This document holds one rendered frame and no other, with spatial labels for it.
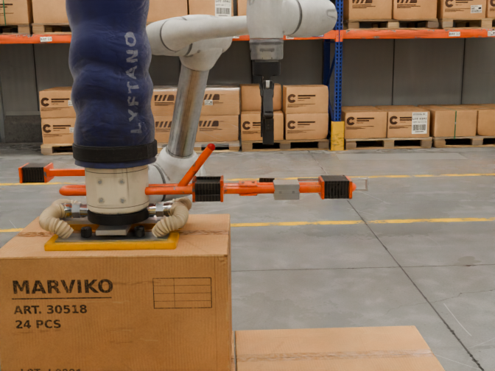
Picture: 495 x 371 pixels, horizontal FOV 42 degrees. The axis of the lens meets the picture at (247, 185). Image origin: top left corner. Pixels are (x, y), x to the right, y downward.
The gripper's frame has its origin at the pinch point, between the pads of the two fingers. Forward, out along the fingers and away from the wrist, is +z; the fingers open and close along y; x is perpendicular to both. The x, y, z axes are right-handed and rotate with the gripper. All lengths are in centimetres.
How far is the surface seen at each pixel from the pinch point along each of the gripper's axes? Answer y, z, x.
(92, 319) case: 20, 44, -46
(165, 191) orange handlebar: 4.2, 13.9, -27.9
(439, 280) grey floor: -205, 121, 116
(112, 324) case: 20, 46, -41
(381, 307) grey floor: -164, 121, 71
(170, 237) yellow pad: 10.9, 25.1, -26.2
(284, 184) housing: 4.2, 12.6, 4.6
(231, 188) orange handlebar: 4.0, 13.5, -9.9
